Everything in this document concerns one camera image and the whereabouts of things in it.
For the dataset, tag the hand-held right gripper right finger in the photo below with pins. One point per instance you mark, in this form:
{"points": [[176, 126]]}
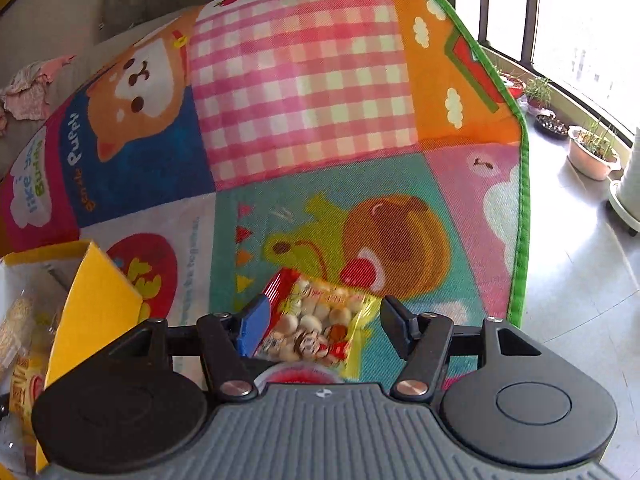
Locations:
{"points": [[395, 325]]}

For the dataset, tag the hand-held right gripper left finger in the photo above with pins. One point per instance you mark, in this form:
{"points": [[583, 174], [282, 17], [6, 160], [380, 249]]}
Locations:
{"points": [[255, 325]]}

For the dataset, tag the red yellow biscuit packet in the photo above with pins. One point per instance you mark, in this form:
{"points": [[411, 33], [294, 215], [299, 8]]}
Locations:
{"points": [[310, 320]]}

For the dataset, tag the yellow cardboard box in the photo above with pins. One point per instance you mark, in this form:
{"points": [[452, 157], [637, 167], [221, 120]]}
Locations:
{"points": [[85, 300]]}

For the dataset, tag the colourful cartoon play mat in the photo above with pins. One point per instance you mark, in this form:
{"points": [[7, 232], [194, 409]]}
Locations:
{"points": [[300, 85]]}

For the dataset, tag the dark shallow plant bowl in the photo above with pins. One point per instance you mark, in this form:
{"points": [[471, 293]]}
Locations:
{"points": [[551, 125]]}

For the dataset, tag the pink plant pot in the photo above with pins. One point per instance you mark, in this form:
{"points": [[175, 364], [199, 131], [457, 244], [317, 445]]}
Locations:
{"points": [[592, 157]]}

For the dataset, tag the red plant pot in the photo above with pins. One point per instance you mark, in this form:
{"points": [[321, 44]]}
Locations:
{"points": [[512, 87]]}

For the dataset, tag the small potted green plant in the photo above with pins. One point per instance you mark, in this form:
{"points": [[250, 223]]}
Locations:
{"points": [[539, 92]]}

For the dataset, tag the white cylindrical appliance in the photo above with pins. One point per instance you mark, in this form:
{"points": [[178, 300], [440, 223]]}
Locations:
{"points": [[630, 185]]}

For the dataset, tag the pink crumpled clothes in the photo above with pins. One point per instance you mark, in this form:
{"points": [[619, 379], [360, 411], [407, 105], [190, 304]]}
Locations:
{"points": [[30, 90]]}

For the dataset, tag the black window frame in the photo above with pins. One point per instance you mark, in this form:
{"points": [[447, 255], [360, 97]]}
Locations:
{"points": [[527, 10]]}

